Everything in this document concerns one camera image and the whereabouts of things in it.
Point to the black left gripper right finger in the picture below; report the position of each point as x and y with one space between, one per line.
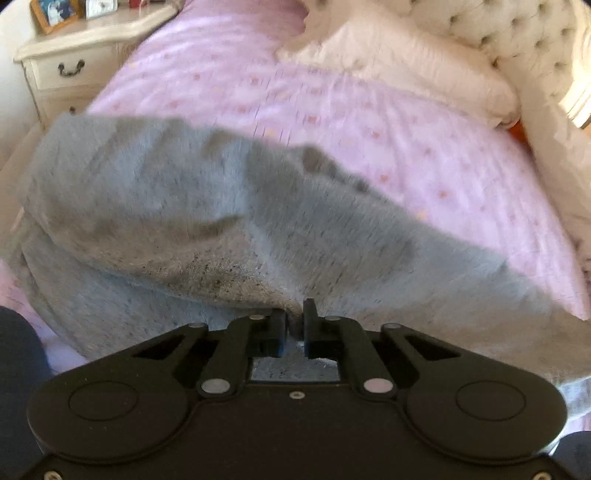
344 341

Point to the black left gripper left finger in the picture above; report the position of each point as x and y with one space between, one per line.
233 350

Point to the grey knit pants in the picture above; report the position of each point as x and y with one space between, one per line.
132 227

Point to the pink patterned bed sheet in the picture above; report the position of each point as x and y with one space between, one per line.
213 66

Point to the orange cloth piece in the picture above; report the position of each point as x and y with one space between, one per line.
518 132

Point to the cream pillow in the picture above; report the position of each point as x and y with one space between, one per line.
379 41

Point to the cream duvet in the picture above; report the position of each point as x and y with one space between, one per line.
562 155

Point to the cream bedside table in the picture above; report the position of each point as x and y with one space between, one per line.
66 70

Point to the cream tufted headboard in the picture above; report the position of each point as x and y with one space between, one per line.
551 39

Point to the small white alarm clock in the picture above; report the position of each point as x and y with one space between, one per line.
98 8

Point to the wooden picture frame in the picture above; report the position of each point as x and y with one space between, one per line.
53 15

